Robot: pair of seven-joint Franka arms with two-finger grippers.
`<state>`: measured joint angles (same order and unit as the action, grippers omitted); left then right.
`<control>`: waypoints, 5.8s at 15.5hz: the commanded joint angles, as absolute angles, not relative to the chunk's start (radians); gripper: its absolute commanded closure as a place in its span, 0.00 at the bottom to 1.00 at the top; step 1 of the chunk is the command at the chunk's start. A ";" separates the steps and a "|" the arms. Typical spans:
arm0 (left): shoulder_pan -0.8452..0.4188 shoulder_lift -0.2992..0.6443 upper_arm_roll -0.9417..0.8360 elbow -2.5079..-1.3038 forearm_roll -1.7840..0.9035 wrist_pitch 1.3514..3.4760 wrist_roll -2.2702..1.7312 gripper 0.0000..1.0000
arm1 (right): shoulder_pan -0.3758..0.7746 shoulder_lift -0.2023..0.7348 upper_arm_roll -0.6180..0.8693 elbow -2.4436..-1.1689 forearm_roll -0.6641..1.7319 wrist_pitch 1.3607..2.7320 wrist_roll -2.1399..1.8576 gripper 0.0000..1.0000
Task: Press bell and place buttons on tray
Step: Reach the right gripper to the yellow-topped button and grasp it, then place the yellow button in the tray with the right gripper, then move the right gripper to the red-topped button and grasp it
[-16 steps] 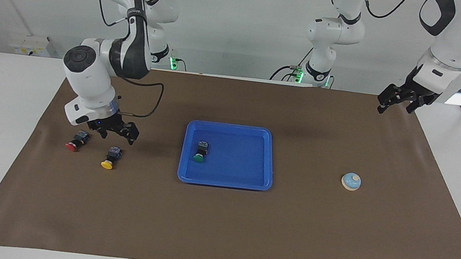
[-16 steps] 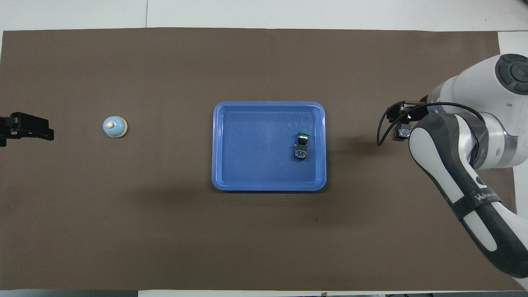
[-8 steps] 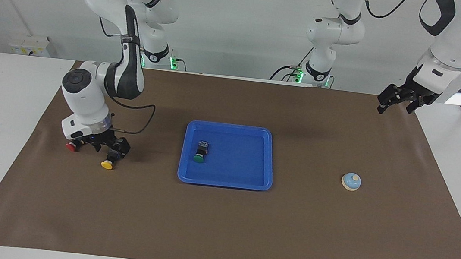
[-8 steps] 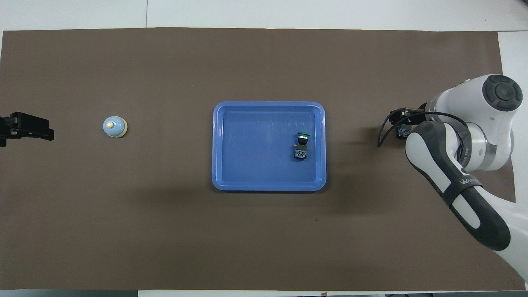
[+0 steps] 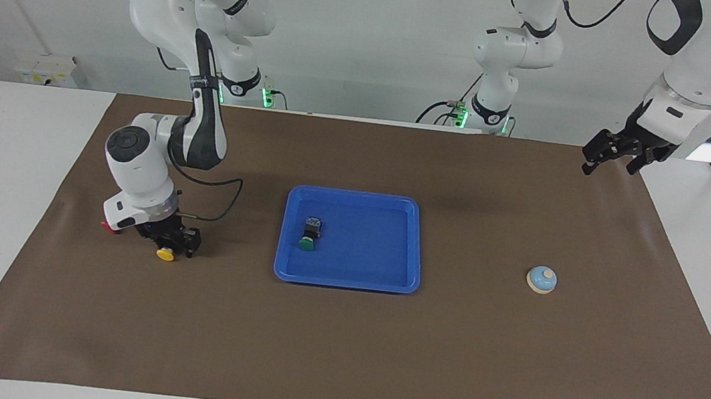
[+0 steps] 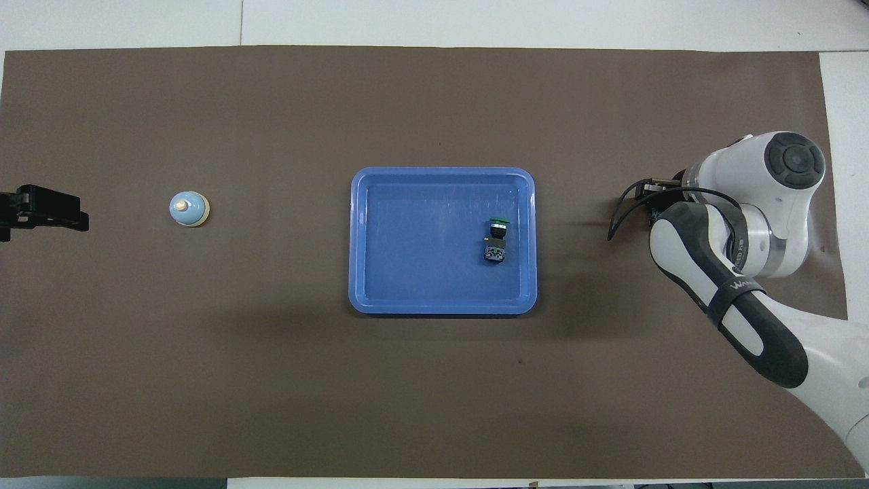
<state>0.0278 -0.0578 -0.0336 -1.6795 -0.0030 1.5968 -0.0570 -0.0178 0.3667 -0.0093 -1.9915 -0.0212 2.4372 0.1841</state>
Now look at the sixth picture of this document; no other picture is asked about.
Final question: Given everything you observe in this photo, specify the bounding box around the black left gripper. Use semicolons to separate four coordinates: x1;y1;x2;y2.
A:
0;185;90;242

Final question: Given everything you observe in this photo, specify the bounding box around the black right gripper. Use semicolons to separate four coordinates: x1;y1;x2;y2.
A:
642;178;688;225

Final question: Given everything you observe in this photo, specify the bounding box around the green push button switch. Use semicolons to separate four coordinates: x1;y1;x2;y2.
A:
483;217;511;266

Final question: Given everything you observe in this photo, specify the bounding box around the light blue desk bell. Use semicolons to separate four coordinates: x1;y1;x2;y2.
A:
168;191;211;228

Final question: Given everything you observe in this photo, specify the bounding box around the blue plastic tray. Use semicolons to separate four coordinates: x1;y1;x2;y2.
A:
348;166;538;316

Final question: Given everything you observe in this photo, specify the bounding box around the brown table mat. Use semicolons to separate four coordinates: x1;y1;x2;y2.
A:
0;45;866;479

